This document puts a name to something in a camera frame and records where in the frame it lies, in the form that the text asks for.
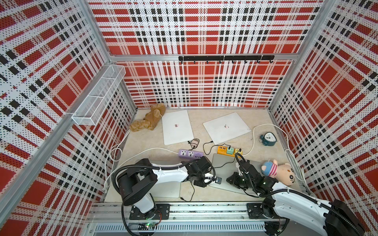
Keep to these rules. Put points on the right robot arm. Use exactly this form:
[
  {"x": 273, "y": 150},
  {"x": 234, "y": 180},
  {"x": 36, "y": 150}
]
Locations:
[{"x": 326, "y": 218}]

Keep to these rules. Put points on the white laptop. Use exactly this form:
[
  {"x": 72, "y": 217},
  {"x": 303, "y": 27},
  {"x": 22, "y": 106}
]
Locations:
[
  {"x": 177, "y": 128},
  {"x": 225, "y": 128}
]

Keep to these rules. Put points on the silver laptop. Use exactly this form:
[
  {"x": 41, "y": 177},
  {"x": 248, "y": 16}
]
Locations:
[
  {"x": 225, "y": 166},
  {"x": 168, "y": 190}
]

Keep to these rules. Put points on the white laptop back left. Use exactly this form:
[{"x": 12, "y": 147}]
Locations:
[{"x": 177, "y": 128}]

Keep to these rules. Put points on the black hook rail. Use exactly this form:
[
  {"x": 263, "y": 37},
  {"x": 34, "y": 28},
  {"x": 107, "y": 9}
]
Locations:
[{"x": 226, "y": 58}]

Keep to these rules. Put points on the white laptop back right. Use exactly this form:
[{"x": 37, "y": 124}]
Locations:
[{"x": 225, "y": 128}]

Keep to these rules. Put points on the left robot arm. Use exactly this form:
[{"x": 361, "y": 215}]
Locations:
[{"x": 134, "y": 182}]

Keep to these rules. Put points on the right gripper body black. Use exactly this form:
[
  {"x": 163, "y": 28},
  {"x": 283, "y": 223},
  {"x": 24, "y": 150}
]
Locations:
[{"x": 240, "y": 181}]

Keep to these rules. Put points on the orange power strip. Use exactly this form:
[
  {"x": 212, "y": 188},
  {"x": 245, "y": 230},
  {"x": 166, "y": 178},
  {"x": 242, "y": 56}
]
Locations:
[{"x": 228, "y": 151}]

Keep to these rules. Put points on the pink plush doll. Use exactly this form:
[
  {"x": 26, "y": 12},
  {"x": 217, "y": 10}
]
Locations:
[{"x": 283, "y": 173}]

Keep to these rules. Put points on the teal alarm clock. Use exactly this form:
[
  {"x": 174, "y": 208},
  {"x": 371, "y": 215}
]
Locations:
[{"x": 268, "y": 139}]

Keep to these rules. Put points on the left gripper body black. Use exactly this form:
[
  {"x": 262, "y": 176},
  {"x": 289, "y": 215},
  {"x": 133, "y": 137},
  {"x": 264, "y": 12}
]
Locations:
[{"x": 199, "y": 180}]

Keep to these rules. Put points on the silver laptop front right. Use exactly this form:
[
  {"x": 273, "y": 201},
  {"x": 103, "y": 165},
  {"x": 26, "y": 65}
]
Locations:
[{"x": 225, "y": 166}]

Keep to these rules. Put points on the brown teddy bear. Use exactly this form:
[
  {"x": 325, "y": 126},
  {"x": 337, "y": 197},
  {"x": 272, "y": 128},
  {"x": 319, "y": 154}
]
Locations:
[{"x": 151, "y": 119}]

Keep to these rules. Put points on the silver laptop front left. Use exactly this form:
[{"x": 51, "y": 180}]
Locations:
[{"x": 168, "y": 190}]

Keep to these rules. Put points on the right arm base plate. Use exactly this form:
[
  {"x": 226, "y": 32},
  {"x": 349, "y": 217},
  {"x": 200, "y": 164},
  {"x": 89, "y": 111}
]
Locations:
[{"x": 255, "y": 211}]

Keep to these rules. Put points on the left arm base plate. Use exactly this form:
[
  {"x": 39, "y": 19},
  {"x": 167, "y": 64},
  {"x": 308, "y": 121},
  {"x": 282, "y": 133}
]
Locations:
[{"x": 160, "y": 211}]

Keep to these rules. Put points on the white wire basket shelf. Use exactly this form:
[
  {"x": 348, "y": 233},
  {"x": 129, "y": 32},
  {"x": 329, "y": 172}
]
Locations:
[{"x": 92, "y": 108}]

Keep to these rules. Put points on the purple power strip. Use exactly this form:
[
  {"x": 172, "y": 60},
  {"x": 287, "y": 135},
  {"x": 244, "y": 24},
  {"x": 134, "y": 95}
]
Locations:
[{"x": 190, "y": 154}]

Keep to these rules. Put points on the pink charger adapter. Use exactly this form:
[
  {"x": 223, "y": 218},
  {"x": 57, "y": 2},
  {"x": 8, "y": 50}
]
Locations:
[{"x": 193, "y": 144}]

